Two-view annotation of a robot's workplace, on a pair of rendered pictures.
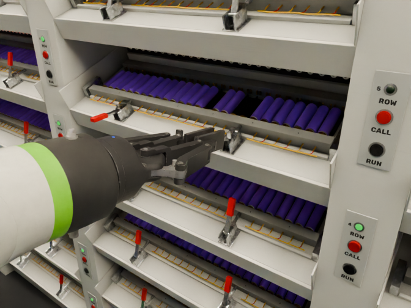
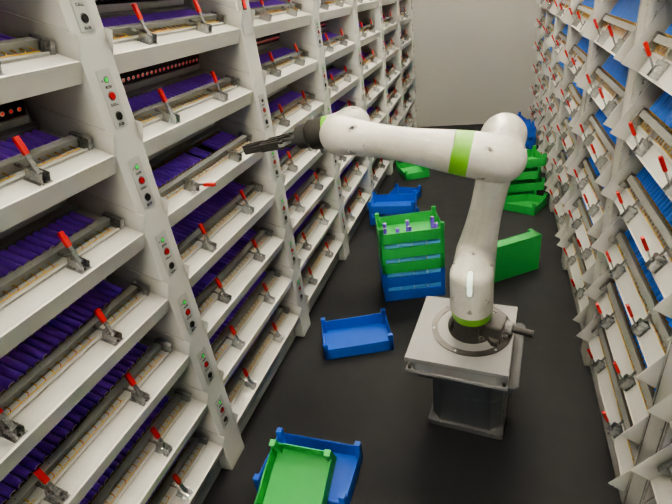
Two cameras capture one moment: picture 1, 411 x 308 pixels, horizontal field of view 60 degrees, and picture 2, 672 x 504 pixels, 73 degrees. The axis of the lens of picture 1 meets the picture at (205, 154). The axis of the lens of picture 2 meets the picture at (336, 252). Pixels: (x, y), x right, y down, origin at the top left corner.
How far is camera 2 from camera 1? 165 cm
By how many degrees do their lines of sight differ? 89
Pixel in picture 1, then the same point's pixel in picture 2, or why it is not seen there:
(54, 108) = (154, 230)
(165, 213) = (229, 233)
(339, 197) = not seen: hidden behind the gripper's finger
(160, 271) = (235, 287)
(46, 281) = not seen: outside the picture
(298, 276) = (268, 196)
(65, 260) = (178, 431)
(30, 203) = not seen: hidden behind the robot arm
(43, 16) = (133, 145)
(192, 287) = (246, 272)
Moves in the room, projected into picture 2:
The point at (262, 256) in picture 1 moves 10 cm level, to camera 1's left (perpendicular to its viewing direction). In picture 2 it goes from (259, 204) to (264, 213)
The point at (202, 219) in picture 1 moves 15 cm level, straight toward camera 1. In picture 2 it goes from (234, 220) to (276, 209)
